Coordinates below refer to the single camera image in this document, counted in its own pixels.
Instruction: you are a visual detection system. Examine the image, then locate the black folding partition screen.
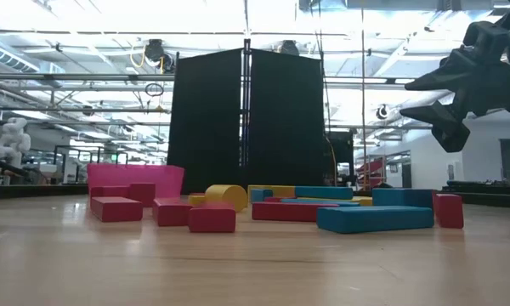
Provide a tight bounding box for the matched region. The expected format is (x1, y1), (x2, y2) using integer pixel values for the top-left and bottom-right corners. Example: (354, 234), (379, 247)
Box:
(166, 37), (327, 195)

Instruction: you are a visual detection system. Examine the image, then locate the red cart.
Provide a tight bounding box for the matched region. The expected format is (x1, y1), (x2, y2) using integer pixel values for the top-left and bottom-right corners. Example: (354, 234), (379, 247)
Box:
(355, 156), (386, 190)

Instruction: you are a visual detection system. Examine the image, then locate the red arch wooden block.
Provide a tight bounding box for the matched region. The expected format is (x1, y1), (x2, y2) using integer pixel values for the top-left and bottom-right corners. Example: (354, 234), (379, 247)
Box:
(128, 182), (157, 208)

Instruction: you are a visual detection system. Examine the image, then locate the white robot figure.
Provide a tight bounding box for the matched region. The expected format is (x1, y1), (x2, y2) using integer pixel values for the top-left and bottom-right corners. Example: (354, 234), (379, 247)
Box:
(0, 116), (32, 169)

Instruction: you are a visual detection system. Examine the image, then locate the black cabinet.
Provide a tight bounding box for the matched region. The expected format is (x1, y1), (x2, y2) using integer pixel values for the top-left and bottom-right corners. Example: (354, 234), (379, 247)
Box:
(325, 130), (354, 188)

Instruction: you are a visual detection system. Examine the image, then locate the yellow rounded wooden block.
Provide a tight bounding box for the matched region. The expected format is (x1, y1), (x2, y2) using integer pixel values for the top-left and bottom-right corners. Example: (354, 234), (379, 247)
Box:
(204, 184), (249, 213)

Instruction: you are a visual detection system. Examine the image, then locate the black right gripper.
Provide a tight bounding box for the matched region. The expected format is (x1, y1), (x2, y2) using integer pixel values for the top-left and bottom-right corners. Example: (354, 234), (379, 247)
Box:
(399, 20), (510, 153)

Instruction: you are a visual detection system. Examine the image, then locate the red plastic bin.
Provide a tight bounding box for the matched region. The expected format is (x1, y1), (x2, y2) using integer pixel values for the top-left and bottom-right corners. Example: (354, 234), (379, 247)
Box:
(87, 163), (186, 201)

